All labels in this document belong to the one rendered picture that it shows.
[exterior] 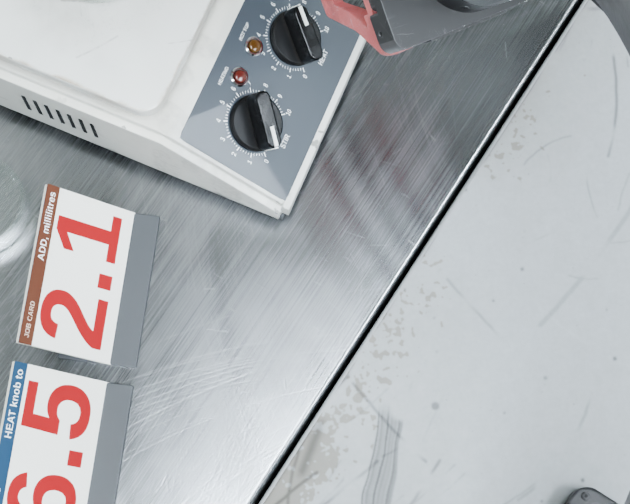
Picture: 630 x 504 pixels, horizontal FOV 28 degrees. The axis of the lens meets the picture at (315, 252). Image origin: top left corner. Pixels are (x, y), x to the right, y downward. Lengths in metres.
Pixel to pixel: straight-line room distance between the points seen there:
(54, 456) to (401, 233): 0.23
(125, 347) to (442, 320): 0.18
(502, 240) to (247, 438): 0.19
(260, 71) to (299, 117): 0.03
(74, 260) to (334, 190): 0.16
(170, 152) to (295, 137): 0.07
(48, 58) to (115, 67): 0.04
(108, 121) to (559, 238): 0.27
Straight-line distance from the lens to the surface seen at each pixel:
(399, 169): 0.75
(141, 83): 0.67
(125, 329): 0.72
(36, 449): 0.69
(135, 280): 0.73
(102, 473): 0.71
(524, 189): 0.76
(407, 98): 0.76
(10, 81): 0.71
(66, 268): 0.71
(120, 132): 0.70
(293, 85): 0.72
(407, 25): 0.56
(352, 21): 0.63
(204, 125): 0.69
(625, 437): 0.74
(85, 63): 0.68
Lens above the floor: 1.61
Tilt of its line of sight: 75 degrees down
